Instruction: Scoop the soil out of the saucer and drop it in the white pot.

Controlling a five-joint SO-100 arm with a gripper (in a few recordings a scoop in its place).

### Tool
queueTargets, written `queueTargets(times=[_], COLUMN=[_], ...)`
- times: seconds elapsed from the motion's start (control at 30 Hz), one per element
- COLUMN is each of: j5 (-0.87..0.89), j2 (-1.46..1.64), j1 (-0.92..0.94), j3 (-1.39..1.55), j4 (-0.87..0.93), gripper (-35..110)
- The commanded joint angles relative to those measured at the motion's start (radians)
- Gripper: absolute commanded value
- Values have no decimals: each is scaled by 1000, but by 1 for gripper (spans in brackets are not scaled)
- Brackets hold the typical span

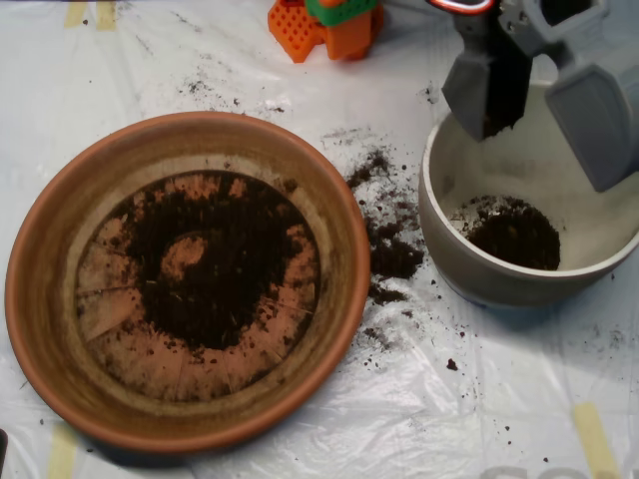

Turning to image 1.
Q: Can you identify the dark soil layer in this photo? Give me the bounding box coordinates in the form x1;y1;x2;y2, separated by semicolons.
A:
448;194;563;271

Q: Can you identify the dark soil heap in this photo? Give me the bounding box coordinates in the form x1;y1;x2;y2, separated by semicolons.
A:
99;174;320;353

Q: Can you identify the spilled soil patch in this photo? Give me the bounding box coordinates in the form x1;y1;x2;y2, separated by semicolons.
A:
345;147;426;308

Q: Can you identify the white ceramic pot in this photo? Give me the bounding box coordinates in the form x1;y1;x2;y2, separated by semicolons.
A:
417;78;639;308

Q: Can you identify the terracotta plant saucer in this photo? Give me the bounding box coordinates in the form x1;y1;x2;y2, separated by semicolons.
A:
4;111;371;455

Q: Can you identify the clear plastic cover sheet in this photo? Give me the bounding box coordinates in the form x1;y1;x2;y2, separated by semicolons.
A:
0;0;639;479

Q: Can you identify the beige masking tape strip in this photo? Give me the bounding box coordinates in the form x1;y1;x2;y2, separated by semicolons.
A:
47;423;79;479
63;0;87;29
95;0;119;32
571;402;620;479

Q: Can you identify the red white servo cable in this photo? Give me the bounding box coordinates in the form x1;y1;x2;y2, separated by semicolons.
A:
425;0;495;17

